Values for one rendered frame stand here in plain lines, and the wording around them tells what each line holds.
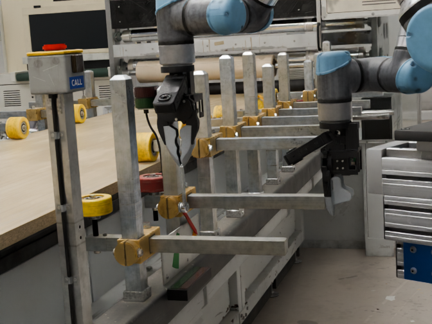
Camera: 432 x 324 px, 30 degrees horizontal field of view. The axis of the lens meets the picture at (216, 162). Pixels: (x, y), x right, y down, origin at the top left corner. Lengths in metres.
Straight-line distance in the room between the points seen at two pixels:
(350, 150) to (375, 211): 2.63
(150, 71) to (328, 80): 2.91
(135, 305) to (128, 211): 0.19
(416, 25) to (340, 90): 0.43
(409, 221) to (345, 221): 2.99
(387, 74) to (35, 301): 0.87
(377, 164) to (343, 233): 3.00
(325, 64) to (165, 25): 0.36
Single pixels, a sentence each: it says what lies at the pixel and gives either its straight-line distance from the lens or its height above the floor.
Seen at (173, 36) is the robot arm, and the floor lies 1.23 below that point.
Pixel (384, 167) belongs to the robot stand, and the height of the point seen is 0.96.
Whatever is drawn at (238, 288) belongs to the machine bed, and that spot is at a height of 0.26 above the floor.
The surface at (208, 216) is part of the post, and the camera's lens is 2.12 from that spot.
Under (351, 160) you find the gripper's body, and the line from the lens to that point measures 1.79.
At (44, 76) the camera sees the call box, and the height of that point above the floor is 1.18.
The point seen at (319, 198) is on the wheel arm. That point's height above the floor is 0.85.
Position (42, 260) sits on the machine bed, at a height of 0.78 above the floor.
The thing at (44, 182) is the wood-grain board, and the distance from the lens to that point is 2.02.
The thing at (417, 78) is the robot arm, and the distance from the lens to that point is 1.69.
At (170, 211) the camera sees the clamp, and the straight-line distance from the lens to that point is 1.85.
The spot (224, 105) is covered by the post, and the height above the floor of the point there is 1.03.
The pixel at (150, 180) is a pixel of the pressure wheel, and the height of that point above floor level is 0.90.
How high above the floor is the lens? 1.23
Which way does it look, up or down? 9 degrees down
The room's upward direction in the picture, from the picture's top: 3 degrees counter-clockwise
